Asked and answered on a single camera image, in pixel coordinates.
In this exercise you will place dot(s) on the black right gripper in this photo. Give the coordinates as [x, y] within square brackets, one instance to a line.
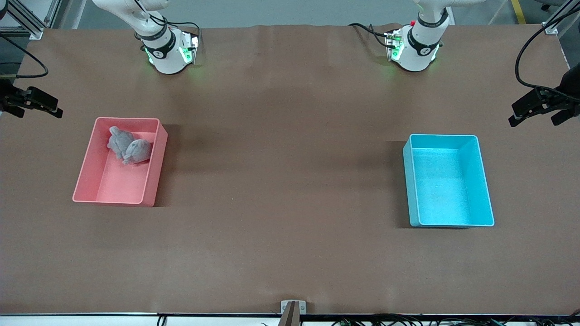
[5, 96]

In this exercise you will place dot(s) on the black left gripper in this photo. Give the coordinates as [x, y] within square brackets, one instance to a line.
[572, 84]

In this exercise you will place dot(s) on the plain grey plush toy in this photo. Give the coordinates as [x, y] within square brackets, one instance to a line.
[118, 140]

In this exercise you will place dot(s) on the grey plush toy white belly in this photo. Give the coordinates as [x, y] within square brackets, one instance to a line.
[138, 151]

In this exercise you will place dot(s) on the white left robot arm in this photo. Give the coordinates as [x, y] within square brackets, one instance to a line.
[419, 54]

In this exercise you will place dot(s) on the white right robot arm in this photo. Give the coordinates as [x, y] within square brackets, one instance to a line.
[167, 59]

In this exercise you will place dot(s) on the pink plastic box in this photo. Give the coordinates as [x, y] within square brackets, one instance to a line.
[122, 185]

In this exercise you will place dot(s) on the blue plastic box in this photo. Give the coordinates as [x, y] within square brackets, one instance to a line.
[444, 203]

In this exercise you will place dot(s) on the aluminium frame post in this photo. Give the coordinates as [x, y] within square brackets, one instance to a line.
[550, 28]
[36, 32]

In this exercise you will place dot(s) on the silver mounting bracket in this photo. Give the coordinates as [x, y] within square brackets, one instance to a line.
[302, 307]

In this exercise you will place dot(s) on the brown camera post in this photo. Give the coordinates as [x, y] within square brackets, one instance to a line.
[290, 317]

